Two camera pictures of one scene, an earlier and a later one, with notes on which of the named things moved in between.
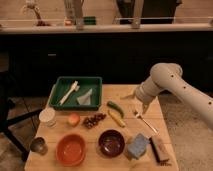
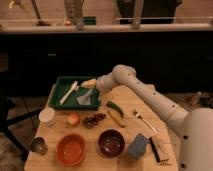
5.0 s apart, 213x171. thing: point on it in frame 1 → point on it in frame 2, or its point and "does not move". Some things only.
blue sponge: (138, 147) does not move
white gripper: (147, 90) → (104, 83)
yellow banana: (116, 118) does not move
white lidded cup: (48, 115) does not move
